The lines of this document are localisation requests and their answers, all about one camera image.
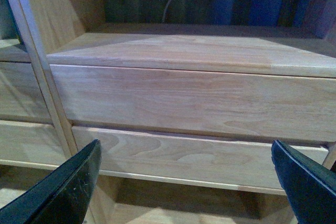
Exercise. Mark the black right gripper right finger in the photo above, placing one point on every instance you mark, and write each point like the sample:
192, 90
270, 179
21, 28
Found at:
310, 187

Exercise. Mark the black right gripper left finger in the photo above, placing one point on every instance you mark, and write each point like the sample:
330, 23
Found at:
61, 197

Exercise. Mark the light wooden bookshelf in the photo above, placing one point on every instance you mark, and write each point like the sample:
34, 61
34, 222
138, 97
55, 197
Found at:
186, 114

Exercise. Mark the teal hardcover book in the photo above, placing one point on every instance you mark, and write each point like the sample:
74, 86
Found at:
9, 28

